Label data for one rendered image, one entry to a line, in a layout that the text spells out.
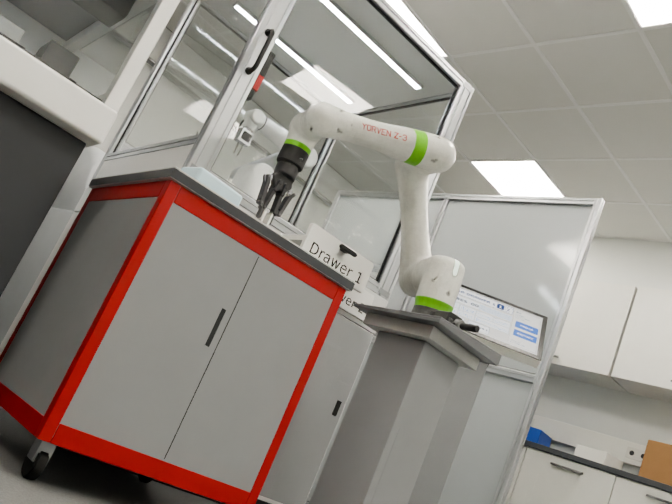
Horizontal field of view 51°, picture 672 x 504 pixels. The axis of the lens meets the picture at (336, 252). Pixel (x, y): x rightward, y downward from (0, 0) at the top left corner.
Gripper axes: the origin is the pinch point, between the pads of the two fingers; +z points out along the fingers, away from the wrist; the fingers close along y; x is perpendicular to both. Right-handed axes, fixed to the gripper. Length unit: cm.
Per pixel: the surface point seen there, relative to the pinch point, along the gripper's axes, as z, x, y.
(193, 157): -12.4, -25.1, 18.7
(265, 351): 40, 35, 5
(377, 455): 52, 42, -43
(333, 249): -1.8, 12.5, -20.9
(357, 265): -1.8, 13.6, -32.2
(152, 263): 34, 32, 44
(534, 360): -8, 28, -127
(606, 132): -193, -43, -236
